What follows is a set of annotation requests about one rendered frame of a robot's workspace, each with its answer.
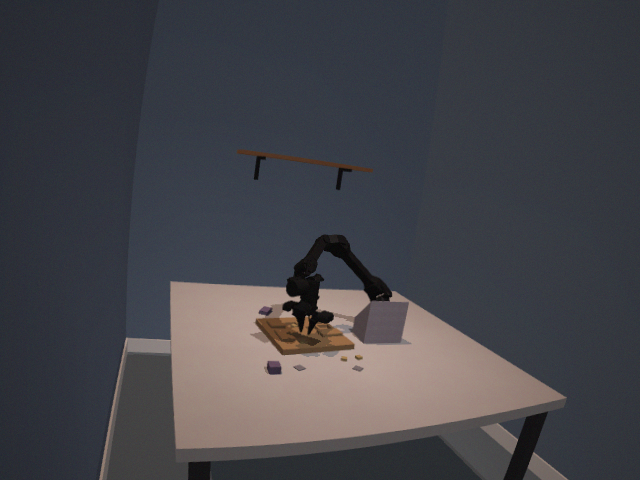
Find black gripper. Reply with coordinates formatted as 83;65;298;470
282;295;334;335

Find orange square puzzle board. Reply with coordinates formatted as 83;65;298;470
255;316;355;355

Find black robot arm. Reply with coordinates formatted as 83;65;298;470
286;234;392;318

